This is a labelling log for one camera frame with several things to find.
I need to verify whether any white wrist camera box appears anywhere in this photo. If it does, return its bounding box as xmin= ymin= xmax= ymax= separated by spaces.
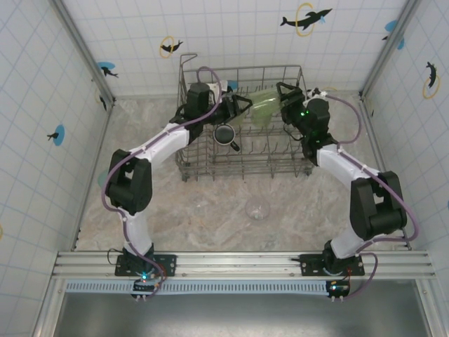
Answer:
xmin=304 ymin=88 xmax=330 ymax=103
xmin=208 ymin=81 xmax=229 ymax=98

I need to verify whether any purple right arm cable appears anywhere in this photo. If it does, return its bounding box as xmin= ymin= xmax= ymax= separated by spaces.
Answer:
xmin=324 ymin=91 xmax=421 ymax=300

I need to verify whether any large dolphin yellow ring sticker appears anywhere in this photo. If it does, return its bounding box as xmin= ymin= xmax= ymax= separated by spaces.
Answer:
xmin=279 ymin=2 xmax=333 ymax=38

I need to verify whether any black mug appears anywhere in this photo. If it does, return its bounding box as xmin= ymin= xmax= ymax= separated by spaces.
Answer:
xmin=213 ymin=123 xmax=241 ymax=152

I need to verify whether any pale green textured tumbler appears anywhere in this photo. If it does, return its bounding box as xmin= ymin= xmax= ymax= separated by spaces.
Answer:
xmin=240 ymin=88 xmax=283 ymax=117

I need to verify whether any brushed steel panel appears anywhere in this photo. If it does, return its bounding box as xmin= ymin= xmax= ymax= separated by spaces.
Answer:
xmin=55 ymin=293 xmax=432 ymax=337

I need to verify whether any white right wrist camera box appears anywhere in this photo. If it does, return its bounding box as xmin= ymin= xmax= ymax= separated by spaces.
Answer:
xmin=304 ymin=88 xmax=330 ymax=103

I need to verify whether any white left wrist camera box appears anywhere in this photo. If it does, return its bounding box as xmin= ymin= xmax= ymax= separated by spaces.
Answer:
xmin=208 ymin=81 xmax=229 ymax=98

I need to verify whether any slotted cable duct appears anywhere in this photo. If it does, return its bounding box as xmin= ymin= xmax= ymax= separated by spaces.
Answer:
xmin=65 ymin=279 xmax=351 ymax=294

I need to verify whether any grey wire dish rack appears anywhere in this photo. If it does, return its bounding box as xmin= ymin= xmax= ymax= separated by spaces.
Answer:
xmin=174 ymin=53 xmax=313 ymax=183

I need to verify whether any blue patch corner sticker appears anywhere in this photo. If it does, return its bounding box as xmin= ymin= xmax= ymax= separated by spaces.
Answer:
xmin=382 ymin=20 xmax=406 ymax=50

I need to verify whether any aluminium mounting rail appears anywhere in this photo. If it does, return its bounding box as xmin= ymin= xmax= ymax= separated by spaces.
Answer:
xmin=52 ymin=251 xmax=436 ymax=280

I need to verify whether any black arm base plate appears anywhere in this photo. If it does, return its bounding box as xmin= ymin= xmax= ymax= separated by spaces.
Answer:
xmin=115 ymin=253 xmax=177 ymax=277
xmin=291 ymin=253 xmax=366 ymax=277

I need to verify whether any blue oval shark sticker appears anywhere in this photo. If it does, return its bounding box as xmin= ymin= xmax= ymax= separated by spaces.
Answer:
xmin=96 ymin=61 xmax=119 ymax=79

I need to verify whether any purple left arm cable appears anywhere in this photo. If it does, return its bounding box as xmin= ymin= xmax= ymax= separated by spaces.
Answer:
xmin=100 ymin=65 xmax=225 ymax=282

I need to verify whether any aluminium table edge rail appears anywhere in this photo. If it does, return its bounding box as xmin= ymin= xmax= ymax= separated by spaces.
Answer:
xmin=72 ymin=100 xmax=116 ymax=252
xmin=359 ymin=94 xmax=413 ymax=251
xmin=114 ymin=91 xmax=362 ymax=103

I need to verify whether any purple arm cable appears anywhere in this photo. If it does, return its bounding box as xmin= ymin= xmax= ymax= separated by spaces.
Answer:
xmin=100 ymin=65 xmax=225 ymax=282
xmin=324 ymin=91 xmax=421 ymax=300

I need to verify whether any aluminium frame post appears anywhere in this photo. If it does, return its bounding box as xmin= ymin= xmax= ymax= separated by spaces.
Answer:
xmin=52 ymin=0 xmax=117 ymax=107
xmin=359 ymin=0 xmax=421 ymax=103

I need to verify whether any small dolphin yellow ring sticker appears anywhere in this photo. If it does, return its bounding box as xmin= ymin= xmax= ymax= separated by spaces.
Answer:
xmin=159 ymin=34 xmax=184 ymax=59

